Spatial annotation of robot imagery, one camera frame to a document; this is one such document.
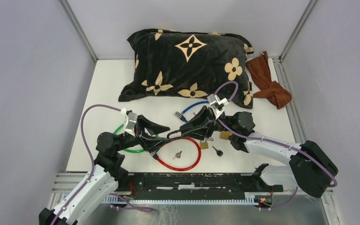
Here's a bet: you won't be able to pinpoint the black floral pillow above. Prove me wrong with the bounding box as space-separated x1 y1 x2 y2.
118 29 254 109

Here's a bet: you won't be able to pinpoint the blue cable lock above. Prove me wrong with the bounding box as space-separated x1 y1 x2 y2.
174 101 209 123

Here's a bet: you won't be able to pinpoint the brown cloth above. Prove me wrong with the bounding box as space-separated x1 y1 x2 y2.
246 51 293 109

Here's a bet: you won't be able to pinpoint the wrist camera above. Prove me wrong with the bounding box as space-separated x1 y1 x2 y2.
207 94 229 119
123 111 137 136

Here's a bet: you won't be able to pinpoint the red lock keys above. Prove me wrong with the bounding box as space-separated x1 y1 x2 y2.
173 151 182 159

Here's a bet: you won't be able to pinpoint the large brass padlock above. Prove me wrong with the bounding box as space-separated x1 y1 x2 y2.
219 131 233 140

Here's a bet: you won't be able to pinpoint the green cable lock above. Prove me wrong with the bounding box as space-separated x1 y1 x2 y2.
113 124 145 153

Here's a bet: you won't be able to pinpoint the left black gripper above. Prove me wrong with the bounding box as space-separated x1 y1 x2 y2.
115 113 172 152

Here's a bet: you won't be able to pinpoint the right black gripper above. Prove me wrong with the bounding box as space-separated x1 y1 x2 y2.
180 105 235 141

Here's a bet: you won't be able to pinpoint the small brass padlock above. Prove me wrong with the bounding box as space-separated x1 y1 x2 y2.
199 141 209 150

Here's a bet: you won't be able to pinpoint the black padlock key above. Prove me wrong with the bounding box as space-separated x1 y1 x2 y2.
212 146 223 157

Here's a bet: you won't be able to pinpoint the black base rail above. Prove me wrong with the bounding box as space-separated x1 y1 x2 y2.
116 172 284 201

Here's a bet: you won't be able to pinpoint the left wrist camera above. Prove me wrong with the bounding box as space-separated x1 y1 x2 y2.
123 111 137 136

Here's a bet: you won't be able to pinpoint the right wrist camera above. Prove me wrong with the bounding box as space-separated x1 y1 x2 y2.
207 94 229 119

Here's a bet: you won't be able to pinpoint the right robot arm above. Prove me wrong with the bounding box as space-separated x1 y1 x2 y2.
180 106 338 198

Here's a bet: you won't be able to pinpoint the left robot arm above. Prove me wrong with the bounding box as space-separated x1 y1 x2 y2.
38 112 171 225

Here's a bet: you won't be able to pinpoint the red cable lock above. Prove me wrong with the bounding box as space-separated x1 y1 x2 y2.
150 138 202 172

